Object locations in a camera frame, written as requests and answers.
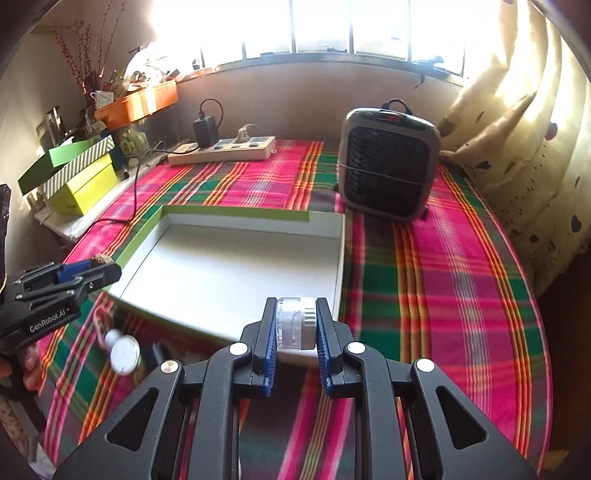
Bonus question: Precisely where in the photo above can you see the beige plug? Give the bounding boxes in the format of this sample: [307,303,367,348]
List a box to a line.
[235,123,262,143]

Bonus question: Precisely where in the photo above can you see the dark green box lid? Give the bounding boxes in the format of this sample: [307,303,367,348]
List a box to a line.
[18,140,93,195]

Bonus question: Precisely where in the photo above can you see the black power adapter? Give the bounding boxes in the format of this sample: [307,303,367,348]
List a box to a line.
[192,116,219,148]

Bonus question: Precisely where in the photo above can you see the cream heart pattern curtain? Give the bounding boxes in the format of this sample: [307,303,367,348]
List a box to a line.
[438,1,590,295]

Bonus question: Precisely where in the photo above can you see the white smiley disc toy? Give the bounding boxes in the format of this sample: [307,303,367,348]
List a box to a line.
[104,329,140,376]

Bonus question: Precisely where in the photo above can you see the red berry branches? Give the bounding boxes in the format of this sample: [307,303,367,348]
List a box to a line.
[53,1,126,106]

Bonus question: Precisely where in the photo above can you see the grey black space heater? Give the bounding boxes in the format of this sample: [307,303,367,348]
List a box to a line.
[338,108,441,222]

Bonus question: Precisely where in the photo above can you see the black charger cable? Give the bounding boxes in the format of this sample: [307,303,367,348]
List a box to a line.
[91,97,226,226]

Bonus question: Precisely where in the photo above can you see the yellow green box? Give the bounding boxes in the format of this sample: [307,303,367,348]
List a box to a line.
[48,153,118,216]

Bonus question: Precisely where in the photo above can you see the green white shallow box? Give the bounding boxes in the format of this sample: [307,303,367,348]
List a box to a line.
[106,205,345,344]

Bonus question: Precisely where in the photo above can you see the orange tray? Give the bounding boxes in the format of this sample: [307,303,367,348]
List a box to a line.
[94,80,178,130]

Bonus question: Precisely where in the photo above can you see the pink green plaid blanket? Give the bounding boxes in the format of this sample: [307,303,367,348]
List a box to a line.
[41,140,552,479]

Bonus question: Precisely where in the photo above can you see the brown walnut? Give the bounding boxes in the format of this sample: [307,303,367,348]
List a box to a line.
[90,253,113,268]

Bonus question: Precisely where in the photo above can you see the white shelf board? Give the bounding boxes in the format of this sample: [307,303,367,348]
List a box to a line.
[34,153,164,244]

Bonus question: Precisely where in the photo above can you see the cream power strip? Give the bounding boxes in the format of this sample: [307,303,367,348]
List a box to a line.
[167,136,276,166]

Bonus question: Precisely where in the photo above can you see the striped white green box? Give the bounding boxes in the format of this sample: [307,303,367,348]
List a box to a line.
[39,135,115,199]

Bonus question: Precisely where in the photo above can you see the window frame bars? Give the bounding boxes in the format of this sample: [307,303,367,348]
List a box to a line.
[198,1,467,77]

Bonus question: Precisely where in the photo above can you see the person's left hand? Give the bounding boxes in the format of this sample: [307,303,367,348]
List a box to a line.
[0,343,42,392]

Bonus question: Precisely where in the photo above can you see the white round plastic cap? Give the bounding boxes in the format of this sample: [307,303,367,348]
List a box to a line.
[276,297,317,350]

